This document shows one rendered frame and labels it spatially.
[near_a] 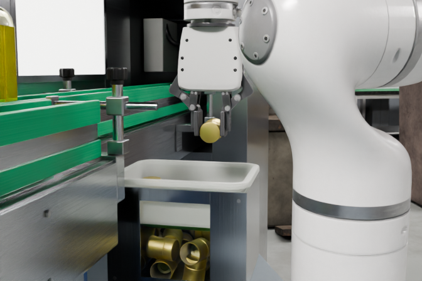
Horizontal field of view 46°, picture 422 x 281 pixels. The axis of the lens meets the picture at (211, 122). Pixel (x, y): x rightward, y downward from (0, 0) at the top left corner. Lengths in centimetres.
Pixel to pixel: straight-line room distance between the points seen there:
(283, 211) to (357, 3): 338
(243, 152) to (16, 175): 109
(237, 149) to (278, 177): 217
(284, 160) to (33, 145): 320
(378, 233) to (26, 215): 34
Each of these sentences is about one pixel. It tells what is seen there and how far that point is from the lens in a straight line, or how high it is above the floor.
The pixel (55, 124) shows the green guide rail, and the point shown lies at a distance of 61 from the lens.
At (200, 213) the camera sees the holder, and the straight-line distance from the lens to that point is 76.
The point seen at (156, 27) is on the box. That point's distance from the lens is 173.
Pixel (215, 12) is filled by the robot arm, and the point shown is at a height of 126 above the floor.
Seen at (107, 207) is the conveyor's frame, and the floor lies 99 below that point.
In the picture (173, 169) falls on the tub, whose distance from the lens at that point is 92.
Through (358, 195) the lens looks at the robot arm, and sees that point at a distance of 49.
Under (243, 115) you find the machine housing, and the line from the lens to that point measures 154.
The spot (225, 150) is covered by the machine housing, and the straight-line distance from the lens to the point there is 157.
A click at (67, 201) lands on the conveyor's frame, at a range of 60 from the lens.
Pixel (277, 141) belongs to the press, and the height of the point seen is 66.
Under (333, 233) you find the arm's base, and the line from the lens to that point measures 51.
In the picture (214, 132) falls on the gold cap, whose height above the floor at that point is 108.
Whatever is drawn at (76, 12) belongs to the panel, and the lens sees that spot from 124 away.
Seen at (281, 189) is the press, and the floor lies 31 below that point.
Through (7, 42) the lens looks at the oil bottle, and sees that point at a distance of 73.
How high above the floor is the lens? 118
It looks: 6 degrees down
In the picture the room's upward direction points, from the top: straight up
